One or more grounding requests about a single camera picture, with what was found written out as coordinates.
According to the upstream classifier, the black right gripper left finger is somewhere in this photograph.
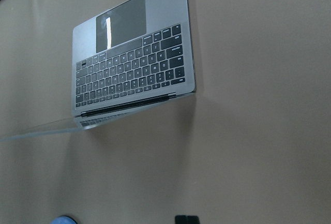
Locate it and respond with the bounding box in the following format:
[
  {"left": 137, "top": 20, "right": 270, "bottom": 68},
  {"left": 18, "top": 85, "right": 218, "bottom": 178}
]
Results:
[{"left": 175, "top": 215, "right": 187, "bottom": 224}]

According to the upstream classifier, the blue desk lamp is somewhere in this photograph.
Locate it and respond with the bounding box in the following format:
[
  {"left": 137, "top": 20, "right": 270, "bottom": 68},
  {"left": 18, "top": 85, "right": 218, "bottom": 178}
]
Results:
[{"left": 50, "top": 215, "right": 78, "bottom": 224}]

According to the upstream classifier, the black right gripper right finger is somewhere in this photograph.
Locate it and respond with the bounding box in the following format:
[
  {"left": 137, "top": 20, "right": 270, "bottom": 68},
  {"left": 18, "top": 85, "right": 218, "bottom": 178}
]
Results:
[{"left": 187, "top": 215, "right": 200, "bottom": 224}]

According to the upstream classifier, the grey laptop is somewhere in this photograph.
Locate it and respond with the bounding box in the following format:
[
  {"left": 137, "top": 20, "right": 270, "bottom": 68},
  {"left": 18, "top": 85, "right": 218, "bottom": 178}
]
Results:
[{"left": 0, "top": 0, "right": 197, "bottom": 142}]

